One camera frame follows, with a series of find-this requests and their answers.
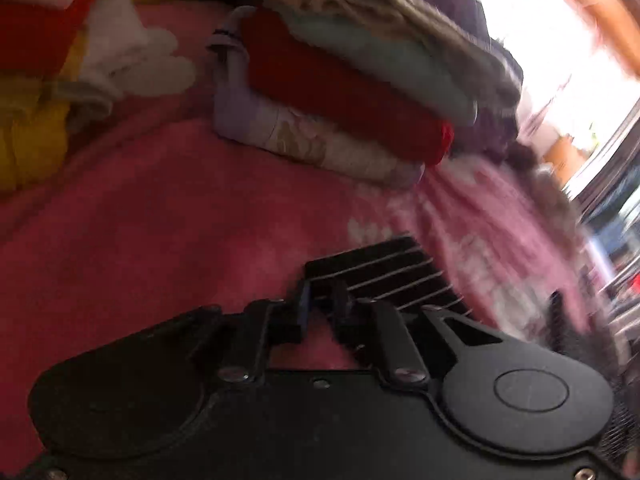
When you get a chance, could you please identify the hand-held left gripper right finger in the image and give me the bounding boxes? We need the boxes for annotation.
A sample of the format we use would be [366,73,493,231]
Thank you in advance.
[327,280,506,391]

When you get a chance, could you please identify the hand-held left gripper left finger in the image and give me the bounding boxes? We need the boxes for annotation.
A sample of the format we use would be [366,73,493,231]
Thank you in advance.
[145,279,315,383]

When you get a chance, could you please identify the black striped cloth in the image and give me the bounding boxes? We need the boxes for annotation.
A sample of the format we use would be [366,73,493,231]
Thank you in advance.
[304,235,473,357]

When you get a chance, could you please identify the white floral folded garment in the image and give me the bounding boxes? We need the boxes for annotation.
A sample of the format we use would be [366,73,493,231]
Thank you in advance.
[257,104,426,187]

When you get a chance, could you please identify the pink floral blanket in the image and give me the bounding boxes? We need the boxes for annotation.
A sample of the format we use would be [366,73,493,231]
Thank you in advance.
[0,0,618,393]

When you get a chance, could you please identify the lilac folded garment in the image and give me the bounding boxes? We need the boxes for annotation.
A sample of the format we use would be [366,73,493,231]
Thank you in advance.
[206,6,427,190]

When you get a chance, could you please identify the red folded garment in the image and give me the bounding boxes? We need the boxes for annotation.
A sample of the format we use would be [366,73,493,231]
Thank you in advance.
[240,9,456,167]

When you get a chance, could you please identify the light teal folded garment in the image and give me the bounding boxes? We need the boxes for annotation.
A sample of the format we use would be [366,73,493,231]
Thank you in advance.
[284,12,479,127]

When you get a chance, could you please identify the yellow red plush toy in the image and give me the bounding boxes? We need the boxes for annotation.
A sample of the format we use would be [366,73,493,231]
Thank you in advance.
[0,0,210,193]

